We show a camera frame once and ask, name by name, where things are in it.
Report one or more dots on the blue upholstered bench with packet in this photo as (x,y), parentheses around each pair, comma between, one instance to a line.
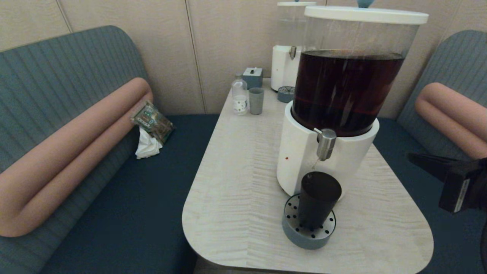
(125,198)

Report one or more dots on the small grey-blue cup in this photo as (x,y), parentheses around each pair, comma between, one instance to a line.
(256,101)

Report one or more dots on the small blue drip tray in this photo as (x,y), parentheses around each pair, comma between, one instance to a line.
(285,94)

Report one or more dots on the crumpled white tissue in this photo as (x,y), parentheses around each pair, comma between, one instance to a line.
(146,147)

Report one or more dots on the blue tissue box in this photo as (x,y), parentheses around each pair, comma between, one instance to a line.
(252,78)

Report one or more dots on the clear plastic bottle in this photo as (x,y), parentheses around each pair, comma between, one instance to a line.
(239,97)

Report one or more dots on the clear printed snack packet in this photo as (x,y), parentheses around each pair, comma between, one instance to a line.
(152,120)

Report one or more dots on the metal dispenser tap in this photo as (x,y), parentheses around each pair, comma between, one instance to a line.
(326,144)

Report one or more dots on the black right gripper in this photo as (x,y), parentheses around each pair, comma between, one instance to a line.
(468,186)

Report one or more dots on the black plastic cup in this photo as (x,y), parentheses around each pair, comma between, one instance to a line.
(317,198)

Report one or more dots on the large dark tea dispenser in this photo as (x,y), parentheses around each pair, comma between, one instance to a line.
(342,91)

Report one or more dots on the round grey drip tray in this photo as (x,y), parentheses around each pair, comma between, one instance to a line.
(306,239)

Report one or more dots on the pink bolster cushion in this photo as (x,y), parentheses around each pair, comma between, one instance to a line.
(452,114)
(76,152)

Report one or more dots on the large white dispenser lid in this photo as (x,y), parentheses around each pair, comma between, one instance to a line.
(365,15)

